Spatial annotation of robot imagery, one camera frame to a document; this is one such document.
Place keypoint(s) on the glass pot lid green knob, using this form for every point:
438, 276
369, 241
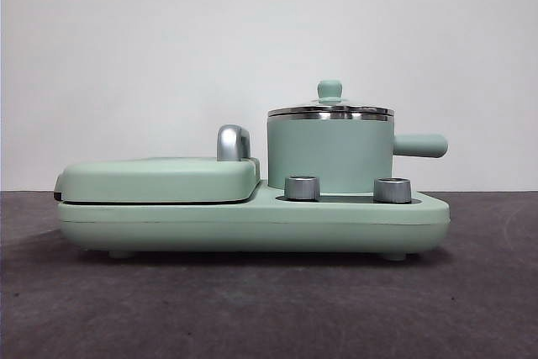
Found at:
330, 89

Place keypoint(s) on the silver control knob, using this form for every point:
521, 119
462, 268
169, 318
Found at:
391, 190
302, 188

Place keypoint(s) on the green breakfast machine base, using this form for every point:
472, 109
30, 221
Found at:
252, 224

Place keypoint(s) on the black control panel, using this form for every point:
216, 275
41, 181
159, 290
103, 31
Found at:
349, 199

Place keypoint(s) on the green hinged griddle cover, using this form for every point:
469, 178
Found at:
155, 180

